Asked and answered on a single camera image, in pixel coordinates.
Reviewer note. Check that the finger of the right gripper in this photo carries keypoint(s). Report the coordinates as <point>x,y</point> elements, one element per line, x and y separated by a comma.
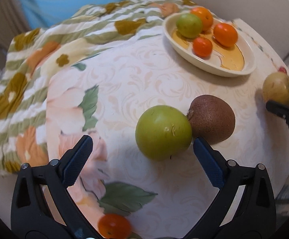
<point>280,110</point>

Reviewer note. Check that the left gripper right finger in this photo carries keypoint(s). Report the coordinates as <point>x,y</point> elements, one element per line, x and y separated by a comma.
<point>244,207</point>

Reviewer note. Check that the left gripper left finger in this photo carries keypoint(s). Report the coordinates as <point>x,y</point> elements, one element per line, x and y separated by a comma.
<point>41,205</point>

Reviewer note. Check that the red cherry tomato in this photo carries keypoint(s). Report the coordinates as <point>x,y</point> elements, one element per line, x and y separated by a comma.
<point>282,69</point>

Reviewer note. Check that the small orange tangerine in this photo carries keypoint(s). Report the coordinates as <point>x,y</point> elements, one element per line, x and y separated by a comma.
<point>114,226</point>

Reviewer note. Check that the brown kiwi fruit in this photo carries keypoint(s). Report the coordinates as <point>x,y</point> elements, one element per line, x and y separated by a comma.
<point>211,118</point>

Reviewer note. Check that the large orange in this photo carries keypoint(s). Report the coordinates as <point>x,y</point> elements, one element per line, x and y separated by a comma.
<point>225,34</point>

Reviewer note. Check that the medium orange tangerine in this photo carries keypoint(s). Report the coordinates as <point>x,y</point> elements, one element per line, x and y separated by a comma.
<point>205,16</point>

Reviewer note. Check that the green apple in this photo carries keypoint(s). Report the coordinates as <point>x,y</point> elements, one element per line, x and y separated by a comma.
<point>162,131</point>
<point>189,25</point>

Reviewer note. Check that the striped floral quilt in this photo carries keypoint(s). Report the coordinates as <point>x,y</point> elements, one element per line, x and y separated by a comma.
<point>39,89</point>

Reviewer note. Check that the cream duck-print bowl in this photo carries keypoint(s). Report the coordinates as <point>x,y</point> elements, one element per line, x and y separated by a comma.
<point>235,61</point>

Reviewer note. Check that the floral cream tablecloth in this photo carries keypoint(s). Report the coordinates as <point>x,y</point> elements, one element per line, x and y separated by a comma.
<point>133,101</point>

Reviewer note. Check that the left brown curtain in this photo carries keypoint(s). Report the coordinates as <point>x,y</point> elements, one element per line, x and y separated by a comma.
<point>12,22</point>

